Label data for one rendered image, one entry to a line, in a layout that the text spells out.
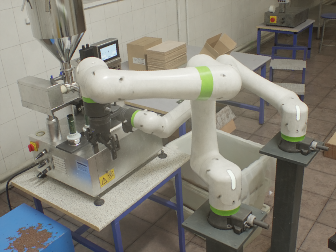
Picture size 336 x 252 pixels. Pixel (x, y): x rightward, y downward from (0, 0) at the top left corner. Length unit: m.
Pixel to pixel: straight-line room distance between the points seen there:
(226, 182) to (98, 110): 0.55
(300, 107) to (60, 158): 1.26
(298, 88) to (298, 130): 2.87
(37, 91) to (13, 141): 1.65
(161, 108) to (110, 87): 1.94
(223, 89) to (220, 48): 2.49
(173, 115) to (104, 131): 0.70
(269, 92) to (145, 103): 1.30
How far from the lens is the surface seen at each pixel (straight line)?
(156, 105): 3.18
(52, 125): 2.19
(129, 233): 3.09
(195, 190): 2.70
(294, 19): 6.06
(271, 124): 4.52
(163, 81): 1.26
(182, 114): 2.03
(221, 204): 1.61
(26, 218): 2.44
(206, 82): 1.32
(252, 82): 2.18
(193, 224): 1.70
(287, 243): 2.56
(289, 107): 2.11
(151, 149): 2.38
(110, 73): 1.22
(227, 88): 1.36
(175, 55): 3.80
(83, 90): 1.36
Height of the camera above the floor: 2.02
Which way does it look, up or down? 26 degrees down
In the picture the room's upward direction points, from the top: 4 degrees counter-clockwise
